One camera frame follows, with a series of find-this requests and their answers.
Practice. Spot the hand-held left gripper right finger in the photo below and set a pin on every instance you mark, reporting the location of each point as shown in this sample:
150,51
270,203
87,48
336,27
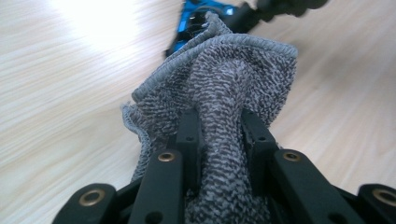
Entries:
258,149

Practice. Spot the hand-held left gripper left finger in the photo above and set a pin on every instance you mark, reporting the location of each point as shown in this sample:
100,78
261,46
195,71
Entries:
190,146

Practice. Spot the grey terry towel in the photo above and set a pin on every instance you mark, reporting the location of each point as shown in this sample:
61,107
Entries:
224,81

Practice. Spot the blue toy car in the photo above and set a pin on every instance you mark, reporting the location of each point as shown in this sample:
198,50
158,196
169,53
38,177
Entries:
190,18

